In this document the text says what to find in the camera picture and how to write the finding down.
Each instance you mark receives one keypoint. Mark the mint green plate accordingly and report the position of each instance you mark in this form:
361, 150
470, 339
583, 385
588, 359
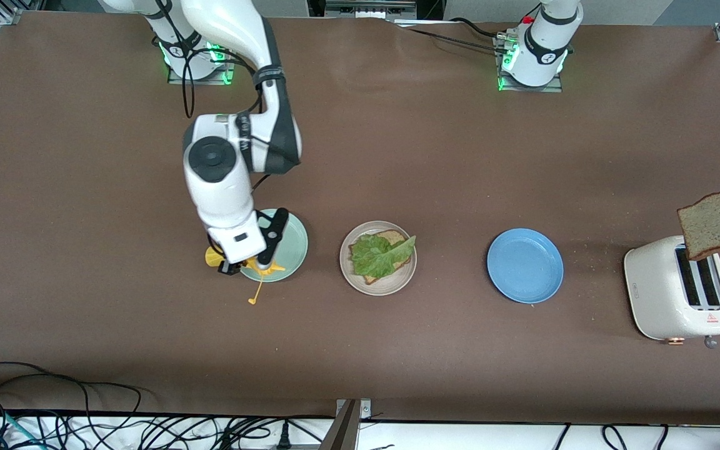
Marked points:
294, 244

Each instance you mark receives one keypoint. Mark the blue plate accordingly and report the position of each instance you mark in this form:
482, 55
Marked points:
525, 265

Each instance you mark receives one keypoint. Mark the beige plate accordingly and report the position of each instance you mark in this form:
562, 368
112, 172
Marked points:
397, 285

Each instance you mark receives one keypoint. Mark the brown bread slice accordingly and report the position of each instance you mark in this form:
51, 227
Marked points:
391, 236
707, 225

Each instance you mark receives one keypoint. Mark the white toaster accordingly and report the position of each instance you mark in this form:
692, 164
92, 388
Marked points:
654, 294

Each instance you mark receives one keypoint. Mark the yellow squeeze bottle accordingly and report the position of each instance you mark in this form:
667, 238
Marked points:
212, 257

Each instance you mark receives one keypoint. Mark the black power plug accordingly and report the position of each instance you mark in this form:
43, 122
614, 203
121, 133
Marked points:
284, 437

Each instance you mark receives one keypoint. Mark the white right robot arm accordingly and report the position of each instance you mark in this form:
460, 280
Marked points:
222, 181

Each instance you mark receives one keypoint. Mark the green lettuce leaf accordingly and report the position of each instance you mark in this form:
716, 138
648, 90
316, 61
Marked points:
379, 256

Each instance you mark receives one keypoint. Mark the grey metal rack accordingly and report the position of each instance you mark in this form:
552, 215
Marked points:
369, 7

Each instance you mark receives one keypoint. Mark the aluminium table bracket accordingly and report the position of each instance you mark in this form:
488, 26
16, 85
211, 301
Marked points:
344, 428

